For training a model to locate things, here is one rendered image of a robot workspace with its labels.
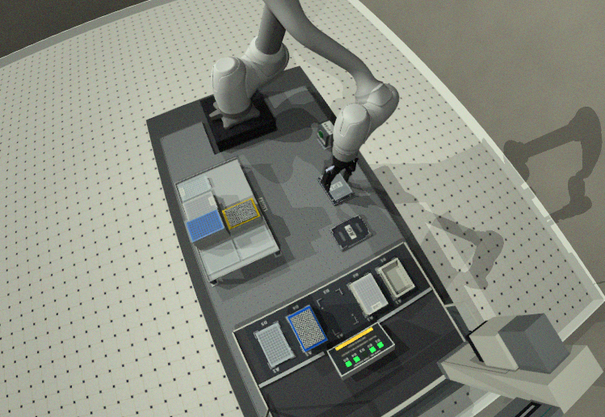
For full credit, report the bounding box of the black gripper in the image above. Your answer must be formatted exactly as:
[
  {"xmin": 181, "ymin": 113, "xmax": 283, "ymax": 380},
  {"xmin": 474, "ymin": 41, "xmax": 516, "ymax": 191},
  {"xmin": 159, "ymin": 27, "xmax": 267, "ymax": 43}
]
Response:
[{"xmin": 321, "ymin": 155, "xmax": 358, "ymax": 192}]

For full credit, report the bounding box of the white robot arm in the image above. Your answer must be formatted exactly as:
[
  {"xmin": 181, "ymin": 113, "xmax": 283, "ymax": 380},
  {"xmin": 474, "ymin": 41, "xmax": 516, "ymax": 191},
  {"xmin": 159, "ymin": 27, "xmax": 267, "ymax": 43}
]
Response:
[{"xmin": 209, "ymin": 0, "xmax": 399, "ymax": 162}]

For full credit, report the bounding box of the white ready key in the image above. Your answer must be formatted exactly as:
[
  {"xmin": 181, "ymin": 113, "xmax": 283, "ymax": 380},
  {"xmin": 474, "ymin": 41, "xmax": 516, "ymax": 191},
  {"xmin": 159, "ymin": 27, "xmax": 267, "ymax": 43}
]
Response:
[{"xmin": 317, "ymin": 121, "xmax": 334, "ymax": 150}]

